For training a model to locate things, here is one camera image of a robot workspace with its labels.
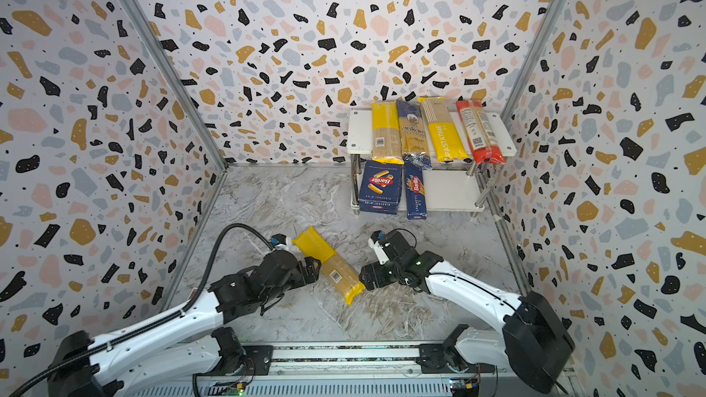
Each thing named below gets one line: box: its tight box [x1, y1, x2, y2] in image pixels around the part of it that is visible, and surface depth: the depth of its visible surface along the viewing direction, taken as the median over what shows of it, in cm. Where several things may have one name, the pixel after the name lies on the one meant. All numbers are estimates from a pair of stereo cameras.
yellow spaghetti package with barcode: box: [371, 100, 406, 166], surface depth 81 cm
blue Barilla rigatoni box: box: [358, 159, 405, 216], surface depth 99 cm
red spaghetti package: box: [455, 100, 506, 165], surface depth 81 cm
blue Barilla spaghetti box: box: [404, 159, 428, 220], surface depth 102 cm
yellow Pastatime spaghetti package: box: [417, 96, 470, 164], surface depth 83 cm
